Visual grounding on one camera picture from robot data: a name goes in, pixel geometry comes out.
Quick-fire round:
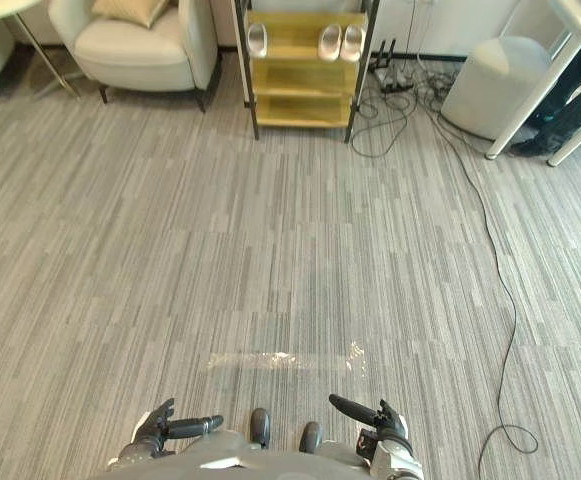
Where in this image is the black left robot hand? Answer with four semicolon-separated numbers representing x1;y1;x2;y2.
133;398;224;450

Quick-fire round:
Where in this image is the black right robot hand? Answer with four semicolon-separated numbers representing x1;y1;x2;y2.
328;393;412;445

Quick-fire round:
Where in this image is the cream white slipper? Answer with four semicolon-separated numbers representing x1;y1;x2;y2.
340;23;367;64
318;23;344;63
247;22;270;59

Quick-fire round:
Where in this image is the dark right robot foot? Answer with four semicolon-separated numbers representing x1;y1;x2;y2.
299;421;322;453

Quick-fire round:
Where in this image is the dark robot foot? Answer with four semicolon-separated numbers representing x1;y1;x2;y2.
299;421;322;453
249;407;272;447

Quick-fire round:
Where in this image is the grey robot torso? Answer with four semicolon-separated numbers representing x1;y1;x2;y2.
87;429;371;480

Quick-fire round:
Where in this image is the dark left robot foot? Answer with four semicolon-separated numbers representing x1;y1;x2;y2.
249;407;272;447

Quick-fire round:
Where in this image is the black power strip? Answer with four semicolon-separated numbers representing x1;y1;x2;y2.
376;66;415;95

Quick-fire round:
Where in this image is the white cylindrical pouf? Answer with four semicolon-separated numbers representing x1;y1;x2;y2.
440;35;554;142

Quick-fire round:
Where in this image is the person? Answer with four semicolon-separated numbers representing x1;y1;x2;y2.
509;43;581;158

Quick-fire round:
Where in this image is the cream upholstered armchair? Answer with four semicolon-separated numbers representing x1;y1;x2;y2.
48;0;220;114

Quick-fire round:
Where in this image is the black pronged stand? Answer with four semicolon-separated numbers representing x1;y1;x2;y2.
371;38;398;69

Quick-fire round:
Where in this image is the gold throw pillow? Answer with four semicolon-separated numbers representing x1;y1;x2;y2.
91;0;171;30

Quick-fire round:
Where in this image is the round white side table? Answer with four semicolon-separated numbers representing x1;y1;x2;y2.
0;0;84;101

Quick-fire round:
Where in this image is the long black floor cable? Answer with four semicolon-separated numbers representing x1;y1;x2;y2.
422;89;540;480

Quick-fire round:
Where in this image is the looped black cable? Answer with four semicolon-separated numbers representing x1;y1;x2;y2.
351;89;412;160

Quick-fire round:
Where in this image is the thin black hanging cable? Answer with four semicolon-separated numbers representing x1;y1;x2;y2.
407;0;418;64

